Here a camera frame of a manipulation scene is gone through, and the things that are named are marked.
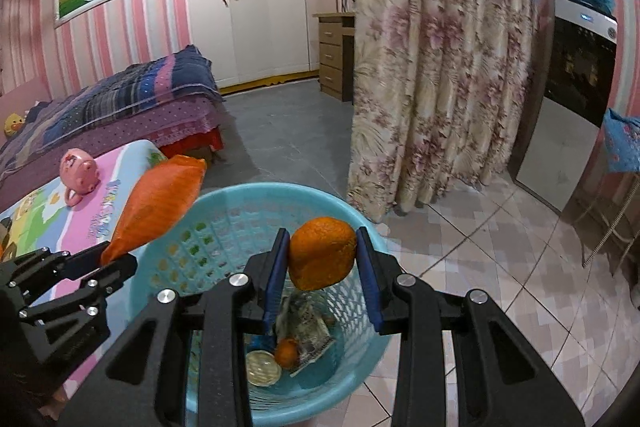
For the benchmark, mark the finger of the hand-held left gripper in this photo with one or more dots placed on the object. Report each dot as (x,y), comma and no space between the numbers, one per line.
(115,272)
(55,264)

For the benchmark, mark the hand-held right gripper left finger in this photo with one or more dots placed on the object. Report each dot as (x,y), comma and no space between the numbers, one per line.
(277,277)

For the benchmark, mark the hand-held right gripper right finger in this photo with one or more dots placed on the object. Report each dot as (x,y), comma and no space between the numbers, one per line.
(367,277)

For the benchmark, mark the large orange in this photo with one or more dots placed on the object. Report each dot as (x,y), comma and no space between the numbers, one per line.
(322,254)

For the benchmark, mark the grey printed food packet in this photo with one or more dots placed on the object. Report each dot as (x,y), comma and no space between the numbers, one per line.
(312,337)

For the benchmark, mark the small orange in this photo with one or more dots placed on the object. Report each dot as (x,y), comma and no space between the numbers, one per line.
(286,353)

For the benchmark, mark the light blue plastic basket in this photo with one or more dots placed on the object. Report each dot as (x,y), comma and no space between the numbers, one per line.
(235,207)

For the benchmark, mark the orange plastic bag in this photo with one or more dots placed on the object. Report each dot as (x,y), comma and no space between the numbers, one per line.
(160,202)

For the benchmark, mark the beige round bowl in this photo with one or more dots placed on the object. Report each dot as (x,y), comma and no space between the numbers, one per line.
(262,366)

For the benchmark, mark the pink piggy bank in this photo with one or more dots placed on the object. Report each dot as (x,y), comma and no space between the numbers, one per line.
(77,172)

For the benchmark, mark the yellow duck plush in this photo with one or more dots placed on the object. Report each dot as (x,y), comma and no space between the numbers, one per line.
(13,124)

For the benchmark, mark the purple bed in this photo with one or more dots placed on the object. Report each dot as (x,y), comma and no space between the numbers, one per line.
(170,122)

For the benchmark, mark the plaid blanket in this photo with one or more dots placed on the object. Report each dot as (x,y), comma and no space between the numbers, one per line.
(115,92)

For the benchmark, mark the floral curtain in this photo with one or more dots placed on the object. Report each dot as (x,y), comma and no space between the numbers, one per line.
(435,82)

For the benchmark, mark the wooden desk with drawers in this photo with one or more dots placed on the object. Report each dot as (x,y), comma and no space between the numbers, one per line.
(335,52)

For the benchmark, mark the blue floral cloth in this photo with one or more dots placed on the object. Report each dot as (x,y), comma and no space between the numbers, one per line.
(622,142)

